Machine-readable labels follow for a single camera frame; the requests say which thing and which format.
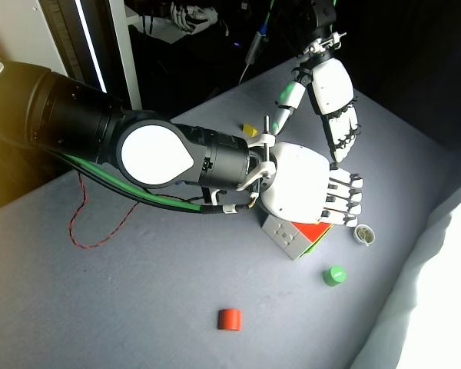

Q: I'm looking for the Rubik's cube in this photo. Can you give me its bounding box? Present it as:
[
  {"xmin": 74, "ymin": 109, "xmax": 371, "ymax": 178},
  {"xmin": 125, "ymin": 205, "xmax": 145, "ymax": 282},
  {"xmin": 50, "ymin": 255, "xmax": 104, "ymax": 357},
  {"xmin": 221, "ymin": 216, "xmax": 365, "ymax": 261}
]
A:
[{"xmin": 261, "ymin": 214, "xmax": 335, "ymax": 261}]

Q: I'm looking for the green cylinder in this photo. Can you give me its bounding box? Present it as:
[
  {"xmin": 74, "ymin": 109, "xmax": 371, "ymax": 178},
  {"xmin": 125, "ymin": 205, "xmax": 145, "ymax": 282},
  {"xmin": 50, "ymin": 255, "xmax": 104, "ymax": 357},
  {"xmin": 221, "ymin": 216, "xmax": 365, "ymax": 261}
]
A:
[{"xmin": 322, "ymin": 264, "xmax": 348, "ymax": 288}]

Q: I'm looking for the red cylinder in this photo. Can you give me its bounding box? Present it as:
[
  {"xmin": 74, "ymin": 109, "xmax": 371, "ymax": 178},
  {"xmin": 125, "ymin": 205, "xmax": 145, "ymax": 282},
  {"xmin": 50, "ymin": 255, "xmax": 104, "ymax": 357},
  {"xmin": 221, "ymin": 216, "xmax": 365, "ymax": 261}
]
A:
[{"xmin": 217, "ymin": 307, "xmax": 243, "ymax": 331}]

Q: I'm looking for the spare white robot hand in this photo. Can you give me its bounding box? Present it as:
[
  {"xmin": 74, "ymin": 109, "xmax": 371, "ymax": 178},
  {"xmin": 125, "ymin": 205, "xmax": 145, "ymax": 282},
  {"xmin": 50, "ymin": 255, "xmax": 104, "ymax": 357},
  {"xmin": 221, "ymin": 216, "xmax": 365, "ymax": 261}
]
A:
[{"xmin": 170, "ymin": 2, "xmax": 219, "ymax": 35}]

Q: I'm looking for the small white filled cup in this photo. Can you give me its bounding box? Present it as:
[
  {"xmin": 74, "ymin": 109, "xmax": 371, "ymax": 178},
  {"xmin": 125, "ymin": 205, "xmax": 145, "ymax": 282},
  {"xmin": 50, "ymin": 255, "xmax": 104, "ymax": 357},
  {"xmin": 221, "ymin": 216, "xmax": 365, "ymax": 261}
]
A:
[{"xmin": 353, "ymin": 223, "xmax": 376, "ymax": 247}]

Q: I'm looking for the white sheet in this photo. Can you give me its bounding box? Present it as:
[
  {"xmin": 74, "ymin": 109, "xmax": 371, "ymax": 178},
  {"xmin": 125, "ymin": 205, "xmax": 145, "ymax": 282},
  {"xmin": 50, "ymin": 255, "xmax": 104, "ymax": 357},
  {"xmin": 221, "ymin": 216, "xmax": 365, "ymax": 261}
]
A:
[{"xmin": 349, "ymin": 188, "xmax": 461, "ymax": 369}]

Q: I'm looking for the grey table cloth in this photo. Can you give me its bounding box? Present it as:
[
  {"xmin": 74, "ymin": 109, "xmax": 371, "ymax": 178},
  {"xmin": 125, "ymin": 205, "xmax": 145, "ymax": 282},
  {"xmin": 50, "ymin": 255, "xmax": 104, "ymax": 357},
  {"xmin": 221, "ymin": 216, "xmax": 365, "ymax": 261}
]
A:
[{"xmin": 0, "ymin": 57, "xmax": 461, "ymax": 369}]

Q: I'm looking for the white cabinet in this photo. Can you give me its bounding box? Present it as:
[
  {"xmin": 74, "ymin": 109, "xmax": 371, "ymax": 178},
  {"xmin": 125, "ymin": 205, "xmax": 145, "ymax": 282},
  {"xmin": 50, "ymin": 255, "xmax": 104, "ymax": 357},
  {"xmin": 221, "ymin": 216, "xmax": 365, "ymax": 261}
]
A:
[{"xmin": 0, "ymin": 0, "xmax": 143, "ymax": 111}]

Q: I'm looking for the white adapter with cable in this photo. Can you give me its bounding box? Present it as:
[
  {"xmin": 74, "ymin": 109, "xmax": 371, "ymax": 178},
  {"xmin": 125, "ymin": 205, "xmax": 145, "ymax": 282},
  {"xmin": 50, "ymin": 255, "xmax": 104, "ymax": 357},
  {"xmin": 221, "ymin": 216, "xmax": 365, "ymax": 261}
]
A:
[{"xmin": 237, "ymin": 32, "xmax": 263, "ymax": 85}]

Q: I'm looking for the green cable with blue plug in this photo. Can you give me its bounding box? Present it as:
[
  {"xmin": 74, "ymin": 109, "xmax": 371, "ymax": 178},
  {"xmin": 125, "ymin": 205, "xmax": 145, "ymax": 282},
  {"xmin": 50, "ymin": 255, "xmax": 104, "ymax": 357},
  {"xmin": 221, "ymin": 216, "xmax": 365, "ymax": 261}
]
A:
[{"xmin": 259, "ymin": 0, "xmax": 276, "ymax": 38}]

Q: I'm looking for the red-black twisted cable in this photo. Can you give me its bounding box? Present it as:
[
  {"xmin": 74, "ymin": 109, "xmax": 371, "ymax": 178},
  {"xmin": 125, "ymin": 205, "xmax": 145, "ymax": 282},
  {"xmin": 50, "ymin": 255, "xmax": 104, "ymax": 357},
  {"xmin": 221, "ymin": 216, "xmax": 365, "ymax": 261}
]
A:
[{"xmin": 68, "ymin": 172, "xmax": 139, "ymax": 249}]

